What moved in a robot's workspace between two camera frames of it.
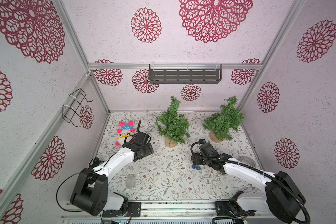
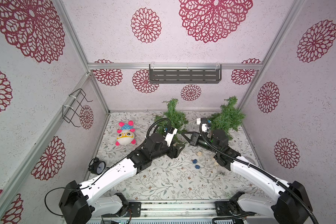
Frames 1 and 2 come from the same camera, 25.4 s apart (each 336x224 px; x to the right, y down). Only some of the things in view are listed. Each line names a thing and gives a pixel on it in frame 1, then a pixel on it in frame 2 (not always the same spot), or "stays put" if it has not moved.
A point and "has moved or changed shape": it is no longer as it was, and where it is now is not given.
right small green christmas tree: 221,124 stays put
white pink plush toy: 126,132 stays put
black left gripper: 150,148 -> 174,151
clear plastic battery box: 130,181 has moved or changed shape
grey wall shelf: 205,73 stays put
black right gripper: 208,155 -> 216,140
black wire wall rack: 70,112 stays put
